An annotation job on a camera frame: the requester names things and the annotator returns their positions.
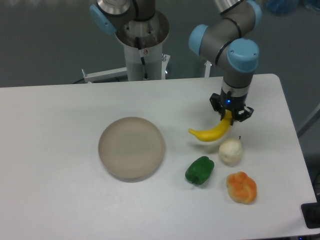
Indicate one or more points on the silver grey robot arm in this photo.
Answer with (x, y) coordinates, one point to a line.
(224, 44)

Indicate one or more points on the white metal post right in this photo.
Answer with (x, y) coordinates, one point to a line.
(208, 67)

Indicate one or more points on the white toy garlic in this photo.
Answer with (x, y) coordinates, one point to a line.
(231, 151)

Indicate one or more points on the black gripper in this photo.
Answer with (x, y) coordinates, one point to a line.
(236, 104)

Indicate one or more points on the black device at table edge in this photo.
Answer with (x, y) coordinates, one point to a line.
(311, 214)

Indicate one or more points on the yellow toy banana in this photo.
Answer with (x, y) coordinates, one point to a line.
(215, 133)

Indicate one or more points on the beige round plate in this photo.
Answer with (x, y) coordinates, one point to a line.
(131, 148)

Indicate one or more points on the green toy bell pepper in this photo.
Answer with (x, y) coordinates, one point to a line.
(200, 170)

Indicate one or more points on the orange toy bread roll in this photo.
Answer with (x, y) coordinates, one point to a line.
(241, 188)

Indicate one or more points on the blue plastic bag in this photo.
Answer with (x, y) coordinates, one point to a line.
(285, 7)

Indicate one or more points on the white metal bracket left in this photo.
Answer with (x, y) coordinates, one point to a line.
(104, 76)

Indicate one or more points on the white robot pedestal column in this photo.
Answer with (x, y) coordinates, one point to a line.
(142, 43)

